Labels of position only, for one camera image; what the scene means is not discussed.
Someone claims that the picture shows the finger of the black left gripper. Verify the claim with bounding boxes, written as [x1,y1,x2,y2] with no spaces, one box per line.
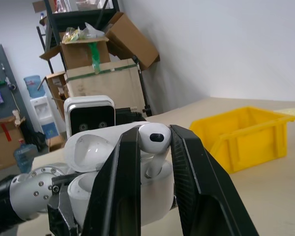
[47,176,86,236]

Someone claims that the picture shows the clear yellowish plastic bag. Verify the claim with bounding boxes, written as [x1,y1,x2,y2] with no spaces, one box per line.
[274,107,295,118]

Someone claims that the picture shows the black stand pole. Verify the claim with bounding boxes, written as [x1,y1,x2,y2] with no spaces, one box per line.
[132,56,153,117]

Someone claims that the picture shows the tilted open cardboard box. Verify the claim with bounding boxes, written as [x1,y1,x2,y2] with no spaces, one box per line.
[104,11,161,71]

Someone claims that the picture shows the white earbud charging case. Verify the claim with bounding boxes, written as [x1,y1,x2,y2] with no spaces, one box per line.
[63,124,177,221]

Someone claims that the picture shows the blue water jug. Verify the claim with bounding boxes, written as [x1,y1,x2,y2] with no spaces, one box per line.
[13,139,39,173]
[23,75,46,98]

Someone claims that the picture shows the yellow plastic bin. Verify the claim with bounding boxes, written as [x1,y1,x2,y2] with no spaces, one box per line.
[189,106,295,174]

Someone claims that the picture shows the white water dispenser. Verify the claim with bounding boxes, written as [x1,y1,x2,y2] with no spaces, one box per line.
[29,96,60,141]

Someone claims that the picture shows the open cardboard box with bags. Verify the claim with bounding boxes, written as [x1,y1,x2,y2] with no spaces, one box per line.
[39,36,111,72]

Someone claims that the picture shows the cardboard box with red tape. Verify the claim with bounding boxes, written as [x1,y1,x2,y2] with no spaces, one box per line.
[0,116,26,173]

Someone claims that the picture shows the white earbud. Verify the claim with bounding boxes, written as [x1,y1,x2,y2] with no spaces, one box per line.
[138,122,173,179]

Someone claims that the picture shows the clear plastic bags bundle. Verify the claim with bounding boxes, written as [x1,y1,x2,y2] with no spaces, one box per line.
[62,22,105,42]

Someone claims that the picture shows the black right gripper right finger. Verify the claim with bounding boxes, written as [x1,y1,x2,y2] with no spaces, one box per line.
[169,124,259,236]

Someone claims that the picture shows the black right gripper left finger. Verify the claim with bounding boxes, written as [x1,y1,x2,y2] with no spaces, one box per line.
[81,126,142,236]

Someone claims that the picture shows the grey pegboard panel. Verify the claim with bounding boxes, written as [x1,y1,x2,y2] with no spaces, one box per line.
[0,44,31,121]

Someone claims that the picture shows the small open cardboard box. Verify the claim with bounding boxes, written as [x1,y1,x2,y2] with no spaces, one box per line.
[44,71,69,102]

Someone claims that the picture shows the large green-taped cardboard box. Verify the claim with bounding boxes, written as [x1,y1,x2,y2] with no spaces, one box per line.
[64,58,145,117]

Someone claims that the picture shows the black metal shelf rack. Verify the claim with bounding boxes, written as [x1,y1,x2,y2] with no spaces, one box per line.
[31,0,125,74]

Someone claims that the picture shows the green plastic wrap strip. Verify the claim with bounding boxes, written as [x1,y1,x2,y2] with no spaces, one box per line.
[88,41,102,75]

